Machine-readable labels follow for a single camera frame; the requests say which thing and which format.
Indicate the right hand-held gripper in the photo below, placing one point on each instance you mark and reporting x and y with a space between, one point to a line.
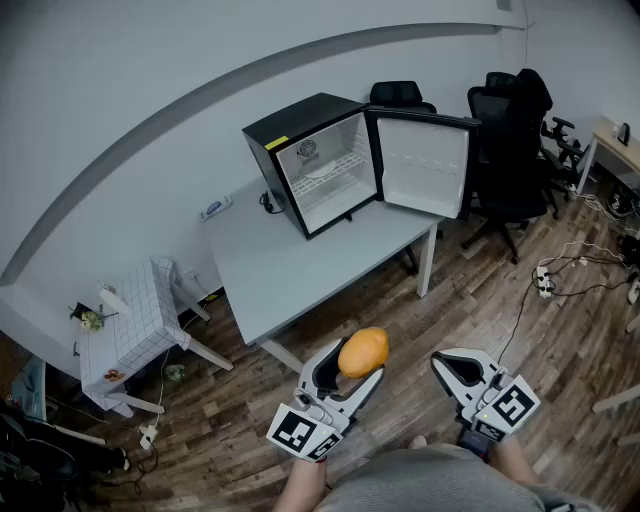
505 405

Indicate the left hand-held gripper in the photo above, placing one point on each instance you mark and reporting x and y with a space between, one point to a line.
300 432

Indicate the orange-brown potato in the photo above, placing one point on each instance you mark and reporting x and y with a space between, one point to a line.
362 352

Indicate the black mini fridge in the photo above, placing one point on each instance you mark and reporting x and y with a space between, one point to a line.
300 120

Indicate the person's right forearm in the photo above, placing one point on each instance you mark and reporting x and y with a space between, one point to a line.
515 462

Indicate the person's left forearm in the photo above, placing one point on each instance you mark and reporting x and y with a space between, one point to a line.
300 485

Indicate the white table leg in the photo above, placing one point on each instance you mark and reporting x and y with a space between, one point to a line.
426 260
280 355

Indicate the small black screen device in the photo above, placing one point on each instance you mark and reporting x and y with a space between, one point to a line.
472 441

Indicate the person's white shoe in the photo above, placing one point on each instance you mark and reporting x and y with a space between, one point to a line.
418 442

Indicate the person in white shirt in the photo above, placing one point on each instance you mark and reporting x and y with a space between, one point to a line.
425 480

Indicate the white power strip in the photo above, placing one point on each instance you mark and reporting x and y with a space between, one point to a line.
544 282
147 436

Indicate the white plate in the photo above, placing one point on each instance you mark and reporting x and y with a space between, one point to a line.
320 172

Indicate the small white checkered side table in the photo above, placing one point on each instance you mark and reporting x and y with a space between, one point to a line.
140 310

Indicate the black office chair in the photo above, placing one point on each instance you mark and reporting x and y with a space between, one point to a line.
535 90
395 92
500 150

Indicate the small flower bunch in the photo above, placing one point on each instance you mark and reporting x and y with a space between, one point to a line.
91 319

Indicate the wooden side desk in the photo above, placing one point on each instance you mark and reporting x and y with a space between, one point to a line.
612 145

